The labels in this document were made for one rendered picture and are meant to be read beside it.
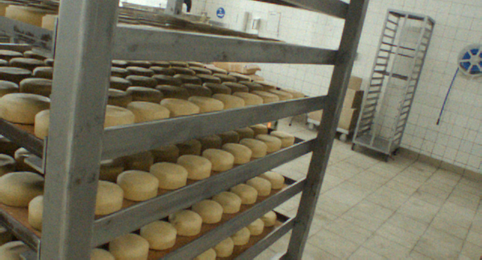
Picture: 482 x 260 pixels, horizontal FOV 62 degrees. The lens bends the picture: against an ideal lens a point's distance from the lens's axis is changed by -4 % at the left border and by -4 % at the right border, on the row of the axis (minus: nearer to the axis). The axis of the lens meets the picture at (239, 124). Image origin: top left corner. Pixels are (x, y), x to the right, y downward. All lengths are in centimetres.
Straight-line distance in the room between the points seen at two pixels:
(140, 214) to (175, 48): 18
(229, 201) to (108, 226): 32
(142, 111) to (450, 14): 564
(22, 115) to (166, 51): 15
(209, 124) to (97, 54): 22
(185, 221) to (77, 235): 29
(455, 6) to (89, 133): 578
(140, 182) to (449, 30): 561
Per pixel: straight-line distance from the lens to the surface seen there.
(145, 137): 42
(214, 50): 47
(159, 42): 40
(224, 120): 52
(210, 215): 66
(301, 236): 93
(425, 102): 598
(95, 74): 31
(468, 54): 577
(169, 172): 55
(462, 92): 590
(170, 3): 106
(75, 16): 31
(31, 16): 43
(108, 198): 46
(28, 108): 44
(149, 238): 58
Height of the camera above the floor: 136
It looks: 14 degrees down
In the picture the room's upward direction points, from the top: 12 degrees clockwise
